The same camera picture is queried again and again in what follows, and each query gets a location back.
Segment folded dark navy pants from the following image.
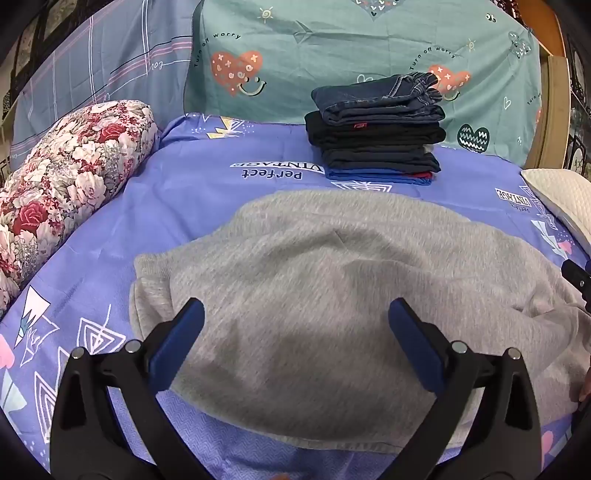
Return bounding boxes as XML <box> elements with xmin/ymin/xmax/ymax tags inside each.
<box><xmin>321</xmin><ymin>145</ymin><xmax>441</xmax><ymax>175</ymax></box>

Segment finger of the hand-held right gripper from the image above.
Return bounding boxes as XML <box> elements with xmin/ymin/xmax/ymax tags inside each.
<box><xmin>561</xmin><ymin>260</ymin><xmax>591</xmax><ymax>315</ymax></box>

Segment white textured pillow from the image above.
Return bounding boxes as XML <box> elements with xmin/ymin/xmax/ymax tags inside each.
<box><xmin>521</xmin><ymin>168</ymin><xmax>591</xmax><ymax>252</ymax></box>

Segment folded blue pants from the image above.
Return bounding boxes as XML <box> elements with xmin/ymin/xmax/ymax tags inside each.
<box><xmin>328</xmin><ymin>168</ymin><xmax>432</xmax><ymax>186</ymax></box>

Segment grey sweatshirt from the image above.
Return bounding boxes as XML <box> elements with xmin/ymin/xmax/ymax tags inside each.
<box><xmin>129</xmin><ymin>189</ymin><xmax>591</xmax><ymax>455</ymax></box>

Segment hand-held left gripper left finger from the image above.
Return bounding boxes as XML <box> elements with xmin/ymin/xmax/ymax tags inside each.
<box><xmin>48</xmin><ymin>298</ymin><xmax>206</xmax><ymax>480</ymax></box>

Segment blue printed bedsheet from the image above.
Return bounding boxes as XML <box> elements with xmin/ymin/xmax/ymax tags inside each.
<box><xmin>0</xmin><ymin>113</ymin><xmax>591</xmax><ymax>480</ymax></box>

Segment wooden bed frame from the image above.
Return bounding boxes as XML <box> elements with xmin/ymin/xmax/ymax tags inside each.
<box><xmin>512</xmin><ymin>0</ymin><xmax>573</xmax><ymax>169</ymax></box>

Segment folded denim jeans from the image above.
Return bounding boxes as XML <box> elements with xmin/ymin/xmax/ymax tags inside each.
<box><xmin>311</xmin><ymin>73</ymin><xmax>445</xmax><ymax>125</ymax></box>

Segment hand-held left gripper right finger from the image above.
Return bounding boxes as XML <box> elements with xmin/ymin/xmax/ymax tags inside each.
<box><xmin>388</xmin><ymin>298</ymin><xmax>543</xmax><ymax>480</ymax></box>

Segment folded black pants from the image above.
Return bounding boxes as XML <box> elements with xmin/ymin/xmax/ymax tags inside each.
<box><xmin>305</xmin><ymin>111</ymin><xmax>447</xmax><ymax>149</ymax></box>

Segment floral pillow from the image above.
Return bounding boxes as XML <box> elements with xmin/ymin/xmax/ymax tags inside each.
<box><xmin>0</xmin><ymin>99</ymin><xmax>160</xmax><ymax>319</ymax></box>

